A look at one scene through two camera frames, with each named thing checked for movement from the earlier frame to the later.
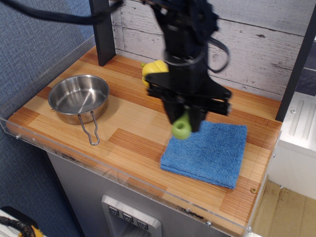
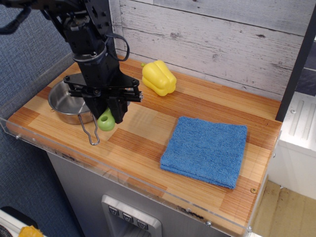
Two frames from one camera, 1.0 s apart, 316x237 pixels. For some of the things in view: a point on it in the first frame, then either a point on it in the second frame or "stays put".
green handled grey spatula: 182,128 → 106,122
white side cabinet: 294,166 stays put
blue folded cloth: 215,154 stays put
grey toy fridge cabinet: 103,204 stays put
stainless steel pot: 80,99 stays put
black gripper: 189,83 → 101,80
